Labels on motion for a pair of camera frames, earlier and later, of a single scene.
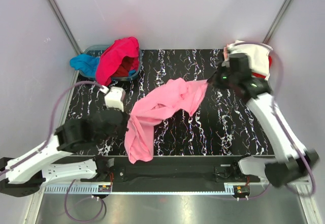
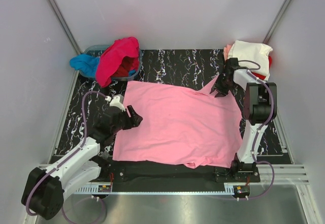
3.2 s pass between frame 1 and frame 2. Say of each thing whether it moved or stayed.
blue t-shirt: stayed
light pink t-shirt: moved
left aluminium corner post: stayed
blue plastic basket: stayed
